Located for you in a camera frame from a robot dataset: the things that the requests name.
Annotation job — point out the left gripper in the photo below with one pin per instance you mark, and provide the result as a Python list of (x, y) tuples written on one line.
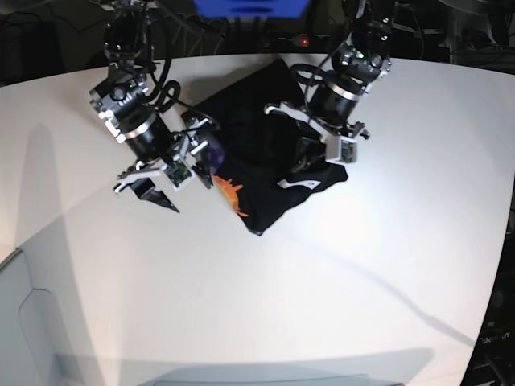
[(327, 113)]

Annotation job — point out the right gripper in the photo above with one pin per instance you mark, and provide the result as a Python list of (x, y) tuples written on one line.
[(154, 145)]

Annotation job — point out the black T-shirt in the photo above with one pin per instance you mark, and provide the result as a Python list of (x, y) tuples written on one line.
[(251, 154)]

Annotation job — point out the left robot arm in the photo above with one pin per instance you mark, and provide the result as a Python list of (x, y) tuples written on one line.
[(359, 56)]

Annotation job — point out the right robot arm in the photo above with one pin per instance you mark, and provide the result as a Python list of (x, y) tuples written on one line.
[(131, 100)]

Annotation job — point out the black power strip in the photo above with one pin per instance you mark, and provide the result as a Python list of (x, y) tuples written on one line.
[(300, 43)]

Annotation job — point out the blue plastic bin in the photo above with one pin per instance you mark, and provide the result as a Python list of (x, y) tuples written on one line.
[(251, 8)]

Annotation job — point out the black box with white lettering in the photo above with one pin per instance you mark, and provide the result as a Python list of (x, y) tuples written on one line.
[(492, 361)]

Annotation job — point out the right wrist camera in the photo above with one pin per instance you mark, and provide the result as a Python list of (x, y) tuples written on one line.
[(179, 173)]

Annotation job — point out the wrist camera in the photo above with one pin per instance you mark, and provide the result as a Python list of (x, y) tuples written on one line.
[(341, 150), (179, 173)]

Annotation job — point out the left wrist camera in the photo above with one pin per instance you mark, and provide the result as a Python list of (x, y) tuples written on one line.
[(341, 150)]

